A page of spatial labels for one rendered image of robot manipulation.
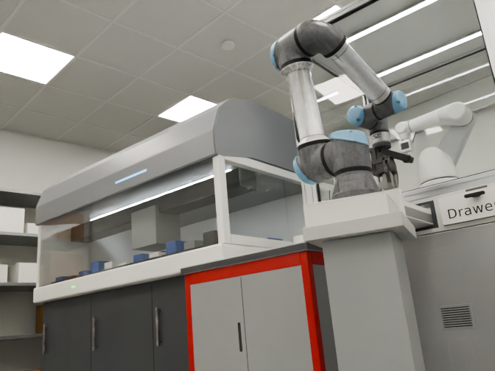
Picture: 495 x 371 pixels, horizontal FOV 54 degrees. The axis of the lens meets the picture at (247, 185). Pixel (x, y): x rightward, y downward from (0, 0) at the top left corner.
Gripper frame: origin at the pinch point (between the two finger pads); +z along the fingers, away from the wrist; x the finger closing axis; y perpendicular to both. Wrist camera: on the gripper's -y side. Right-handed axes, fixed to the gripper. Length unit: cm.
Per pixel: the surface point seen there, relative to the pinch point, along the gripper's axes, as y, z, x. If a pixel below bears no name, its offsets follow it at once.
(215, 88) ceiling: 221, -187, -149
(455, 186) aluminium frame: -15.6, -2.5, -22.9
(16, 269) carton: 400, -29, -44
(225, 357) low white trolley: 60, 54, 35
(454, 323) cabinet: -5, 49, -23
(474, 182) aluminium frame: -22.9, -2.4, -22.9
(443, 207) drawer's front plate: -9.7, 4.8, -21.4
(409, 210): -4.2, 8.1, 0.7
